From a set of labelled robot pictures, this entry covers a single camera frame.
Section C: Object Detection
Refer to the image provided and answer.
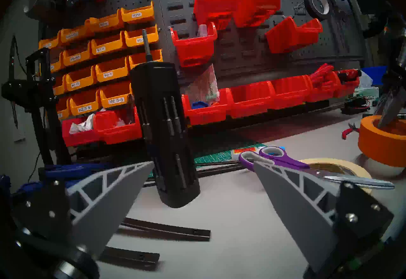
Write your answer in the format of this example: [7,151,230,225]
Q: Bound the red handled needle-nose pliers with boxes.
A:
[342,122,360,140]

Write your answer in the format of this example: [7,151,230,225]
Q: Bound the yellow bin M3X8 BAD label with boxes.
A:
[60,20,95,44]

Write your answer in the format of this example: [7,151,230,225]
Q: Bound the yellow bin M4-6 label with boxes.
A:
[91,31,127,56]

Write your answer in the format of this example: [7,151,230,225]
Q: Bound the grey duct tape roll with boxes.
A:
[23,0,59,22]

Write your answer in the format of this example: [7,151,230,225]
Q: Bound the yellow bin M3-8 label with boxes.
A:
[95,57,131,83]

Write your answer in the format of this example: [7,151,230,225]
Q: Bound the yellow bin M3-4 label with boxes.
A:
[124,24,159,48]

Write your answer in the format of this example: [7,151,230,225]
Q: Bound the red bin with plastic bags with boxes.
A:
[93,107,142,145]

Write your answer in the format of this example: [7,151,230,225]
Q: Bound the beige masking tape roll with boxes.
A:
[300,158,372,195]

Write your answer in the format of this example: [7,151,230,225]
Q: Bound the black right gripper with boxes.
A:
[378,56,406,129]

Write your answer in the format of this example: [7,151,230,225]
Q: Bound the yellow bin M3-12 label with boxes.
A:
[65,66,98,92]

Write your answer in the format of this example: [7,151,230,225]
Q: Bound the folded paper manual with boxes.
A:
[185,64,220,106]

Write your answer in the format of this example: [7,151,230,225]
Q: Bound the orange tape roll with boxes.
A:
[358,115,406,168]

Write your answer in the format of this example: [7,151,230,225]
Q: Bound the red bin with red pliers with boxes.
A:
[303,70,341,103]

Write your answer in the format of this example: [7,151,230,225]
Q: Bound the yellow bin M2.5-6 label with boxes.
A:
[69,88,102,117]

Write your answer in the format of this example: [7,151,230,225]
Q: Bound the yellow bin M4X4X6 label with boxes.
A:
[62,42,95,67]

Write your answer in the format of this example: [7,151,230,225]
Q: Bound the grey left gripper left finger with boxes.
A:
[11,161,155,258]

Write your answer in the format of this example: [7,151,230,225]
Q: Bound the red black marker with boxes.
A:
[336,69,362,82]

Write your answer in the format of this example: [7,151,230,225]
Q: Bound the white wall switch plate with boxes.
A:
[13,115,26,141]

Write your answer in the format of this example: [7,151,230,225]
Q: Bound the purple handled scissors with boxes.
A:
[239,146,395,190]

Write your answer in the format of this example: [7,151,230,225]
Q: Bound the blue plastic bin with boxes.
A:
[360,66,389,85]

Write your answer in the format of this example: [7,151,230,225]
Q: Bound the dark louvered panel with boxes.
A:
[155,0,286,83]

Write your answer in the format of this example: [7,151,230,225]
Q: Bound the small blue clamp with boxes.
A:
[0,174,11,198]

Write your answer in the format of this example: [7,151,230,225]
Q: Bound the green cutting mat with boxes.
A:
[147,131,267,179]

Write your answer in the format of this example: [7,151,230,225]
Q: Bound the red bin with markers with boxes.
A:
[331,69,360,98]

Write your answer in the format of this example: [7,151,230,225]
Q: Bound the yellow parts bin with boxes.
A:
[56,96,73,121]
[40,50,66,74]
[52,74,69,96]

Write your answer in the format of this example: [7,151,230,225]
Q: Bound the red bin with crumpled paper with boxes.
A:
[62,116,102,148]

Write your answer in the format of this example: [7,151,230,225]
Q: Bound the yellow bin M2.5-5 label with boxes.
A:
[100,81,133,109]

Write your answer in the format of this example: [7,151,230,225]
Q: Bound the blue bar clamp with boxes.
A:
[13,178,76,195]
[38,163,111,180]

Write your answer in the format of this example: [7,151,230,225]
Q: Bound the Kimtech tissue box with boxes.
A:
[354,86,379,99]

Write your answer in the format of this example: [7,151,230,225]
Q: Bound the red bin with paper manual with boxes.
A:
[181,88,232,126]

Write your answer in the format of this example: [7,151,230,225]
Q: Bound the white tissue sheet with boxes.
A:
[357,70,373,88]

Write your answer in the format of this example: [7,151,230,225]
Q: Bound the empty red hanging bin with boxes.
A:
[193,0,241,30]

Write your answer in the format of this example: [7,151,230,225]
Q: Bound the white glue tube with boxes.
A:
[231,147,267,158]

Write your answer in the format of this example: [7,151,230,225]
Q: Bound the black screwdriver bit holder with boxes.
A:
[129,29,201,208]

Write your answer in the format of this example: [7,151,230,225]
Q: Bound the yellow bin M3X6 label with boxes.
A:
[121,1,155,24]

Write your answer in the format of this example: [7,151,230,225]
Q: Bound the red handled pliers bundle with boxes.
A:
[308,63,338,88]

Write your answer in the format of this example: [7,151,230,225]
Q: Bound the yellow bin M3-6 label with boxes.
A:
[128,49,163,71]

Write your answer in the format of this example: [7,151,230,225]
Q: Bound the black metal bar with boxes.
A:
[98,246,160,265]
[119,217,211,242]

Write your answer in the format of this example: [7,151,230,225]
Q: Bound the black battery holder with wires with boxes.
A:
[341,97,370,115]

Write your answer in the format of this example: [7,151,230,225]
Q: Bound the black tape roll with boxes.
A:
[304,0,333,21]

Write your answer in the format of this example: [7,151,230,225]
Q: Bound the red bin with clear box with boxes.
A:
[170,22,218,68]

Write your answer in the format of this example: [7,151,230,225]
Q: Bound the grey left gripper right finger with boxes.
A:
[253,161,394,275]

